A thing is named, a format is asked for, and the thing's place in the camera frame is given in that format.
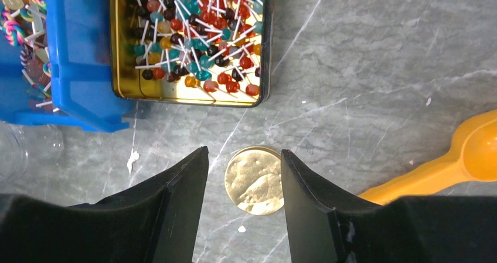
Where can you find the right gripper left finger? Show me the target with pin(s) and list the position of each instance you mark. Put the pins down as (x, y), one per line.
(154, 221)

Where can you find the gold round jar lid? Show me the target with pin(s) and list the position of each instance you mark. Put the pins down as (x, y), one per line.
(252, 180)

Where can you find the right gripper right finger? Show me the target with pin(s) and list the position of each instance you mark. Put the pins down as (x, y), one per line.
(328, 224)

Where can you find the blue plastic candy bin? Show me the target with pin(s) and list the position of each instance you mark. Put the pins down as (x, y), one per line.
(79, 44)

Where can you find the gold square candy tin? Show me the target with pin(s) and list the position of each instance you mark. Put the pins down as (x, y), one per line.
(198, 52)

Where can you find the orange plastic scoop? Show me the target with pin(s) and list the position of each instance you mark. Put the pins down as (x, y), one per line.
(471, 158)

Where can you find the clear glass jar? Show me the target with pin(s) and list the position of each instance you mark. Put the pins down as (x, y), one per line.
(25, 148)

